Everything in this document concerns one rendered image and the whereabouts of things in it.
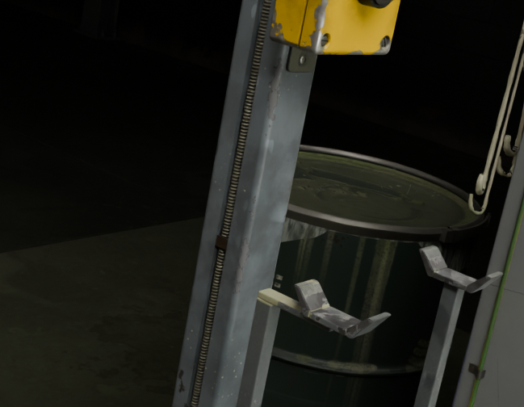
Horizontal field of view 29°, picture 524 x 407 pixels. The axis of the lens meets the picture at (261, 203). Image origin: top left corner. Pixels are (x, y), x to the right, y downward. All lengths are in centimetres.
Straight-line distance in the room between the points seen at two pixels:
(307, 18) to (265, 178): 17
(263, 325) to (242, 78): 23
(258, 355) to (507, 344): 59
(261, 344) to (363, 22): 29
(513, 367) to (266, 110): 62
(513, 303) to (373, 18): 58
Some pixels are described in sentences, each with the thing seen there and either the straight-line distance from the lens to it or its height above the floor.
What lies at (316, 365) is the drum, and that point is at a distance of 196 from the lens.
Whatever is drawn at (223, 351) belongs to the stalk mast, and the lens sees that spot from 101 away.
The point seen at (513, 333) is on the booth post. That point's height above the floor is 93.
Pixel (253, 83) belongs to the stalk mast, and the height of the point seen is 125.
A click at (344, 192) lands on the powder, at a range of 211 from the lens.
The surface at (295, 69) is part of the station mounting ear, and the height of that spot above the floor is 127.
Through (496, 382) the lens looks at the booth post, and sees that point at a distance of 142.
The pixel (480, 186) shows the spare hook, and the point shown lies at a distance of 139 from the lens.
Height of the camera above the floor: 141
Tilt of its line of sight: 16 degrees down
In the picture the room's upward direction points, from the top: 11 degrees clockwise
